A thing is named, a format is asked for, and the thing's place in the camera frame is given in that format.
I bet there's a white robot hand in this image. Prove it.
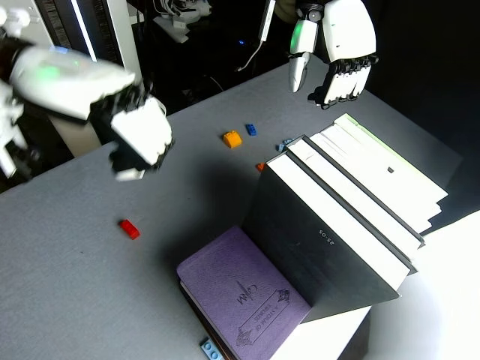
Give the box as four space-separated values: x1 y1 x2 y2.
286 0 380 111
9 46 176 183

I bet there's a dark grey hardcover book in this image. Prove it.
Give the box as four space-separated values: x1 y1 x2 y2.
285 134 428 260

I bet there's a white pillar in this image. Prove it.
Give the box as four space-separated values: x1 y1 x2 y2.
46 110 104 158

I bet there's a white cabinet with light strip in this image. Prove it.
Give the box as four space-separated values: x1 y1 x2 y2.
22 0 143 82

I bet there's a white bar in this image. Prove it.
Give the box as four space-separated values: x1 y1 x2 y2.
259 0 278 42

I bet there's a white book green edge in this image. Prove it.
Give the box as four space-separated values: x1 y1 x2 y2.
331 112 450 226

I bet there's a red toy brick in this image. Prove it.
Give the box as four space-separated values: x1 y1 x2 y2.
118 219 141 241

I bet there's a large orange toy brick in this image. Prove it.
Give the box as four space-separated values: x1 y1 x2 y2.
222 130 243 150

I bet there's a grey table cloth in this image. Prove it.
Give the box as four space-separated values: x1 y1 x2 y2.
0 55 464 360

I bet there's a dark grey book printed 25.05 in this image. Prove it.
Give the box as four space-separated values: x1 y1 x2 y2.
241 152 420 324

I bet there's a purple embossed notebook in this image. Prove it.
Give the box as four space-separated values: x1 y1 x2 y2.
175 224 313 360

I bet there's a light blue studded brick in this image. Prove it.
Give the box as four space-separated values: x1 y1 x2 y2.
199 337 222 360

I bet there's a white cable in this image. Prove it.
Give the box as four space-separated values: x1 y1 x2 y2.
235 39 266 73

